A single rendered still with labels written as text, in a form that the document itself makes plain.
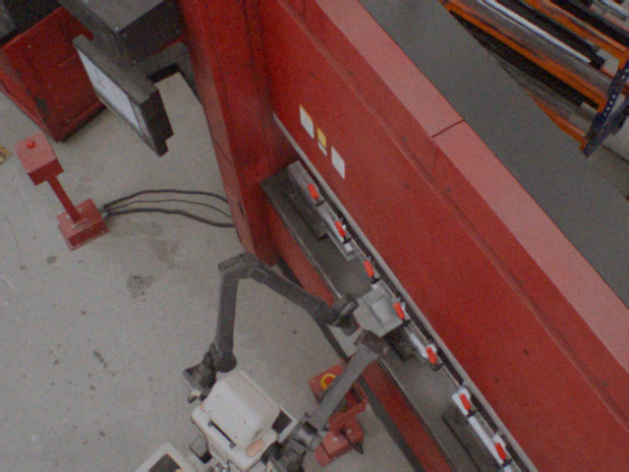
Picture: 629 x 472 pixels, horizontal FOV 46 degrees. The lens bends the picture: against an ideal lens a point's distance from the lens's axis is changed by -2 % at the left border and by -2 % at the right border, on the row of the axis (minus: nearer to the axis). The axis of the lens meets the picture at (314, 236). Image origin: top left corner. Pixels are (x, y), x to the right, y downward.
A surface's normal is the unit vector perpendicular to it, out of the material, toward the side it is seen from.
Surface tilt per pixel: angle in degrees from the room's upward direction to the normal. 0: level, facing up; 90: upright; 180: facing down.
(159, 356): 0
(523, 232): 0
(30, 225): 0
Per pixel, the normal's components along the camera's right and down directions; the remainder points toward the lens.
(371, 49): -0.04, -0.46
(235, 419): -0.53, 0.17
